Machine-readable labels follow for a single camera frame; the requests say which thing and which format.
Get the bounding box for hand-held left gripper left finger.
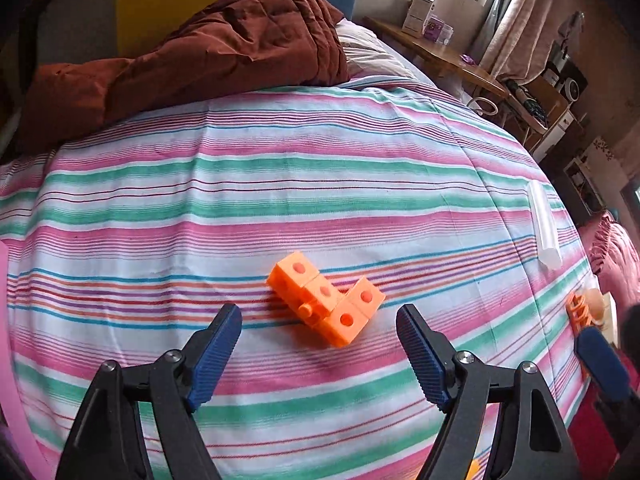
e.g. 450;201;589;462
55;304;242;480

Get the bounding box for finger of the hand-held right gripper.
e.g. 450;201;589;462
574;327;636;411
616;304;640;356

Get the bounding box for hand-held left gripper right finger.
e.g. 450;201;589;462
396;304;573;480

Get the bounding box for orange ribbed toy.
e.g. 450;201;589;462
566;294;593;381

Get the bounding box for orange cube blocks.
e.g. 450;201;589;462
267;251;387;348

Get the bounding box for white tray with pink rim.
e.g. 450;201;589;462
0;242;53;478

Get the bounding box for red cloth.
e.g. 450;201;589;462
562;385;626;480

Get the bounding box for pink cloth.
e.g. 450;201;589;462
587;210;640;311

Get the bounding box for clear plastic tube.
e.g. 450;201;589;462
527;180;563;268

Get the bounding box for white storage shelf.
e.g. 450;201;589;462
562;135;626;221

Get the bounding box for pink green striped bed sheet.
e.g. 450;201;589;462
0;77;593;480

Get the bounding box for black round appliance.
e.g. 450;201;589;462
545;55;588;101

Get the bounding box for wooden bedside table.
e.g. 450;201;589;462
362;15;548;136

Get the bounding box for white pillow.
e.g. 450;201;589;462
334;19;426;81

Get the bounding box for brown quilted blanket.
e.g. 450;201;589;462
15;0;351;153

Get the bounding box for small purple box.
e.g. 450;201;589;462
424;15;453;43

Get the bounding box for beige patterned curtain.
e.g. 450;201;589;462
480;0;566;81

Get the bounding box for white carton box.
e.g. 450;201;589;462
402;0;436;36

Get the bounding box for grey yellow blue headboard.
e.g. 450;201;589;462
0;0;362;86

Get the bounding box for white cable loop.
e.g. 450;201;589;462
467;97;501;117

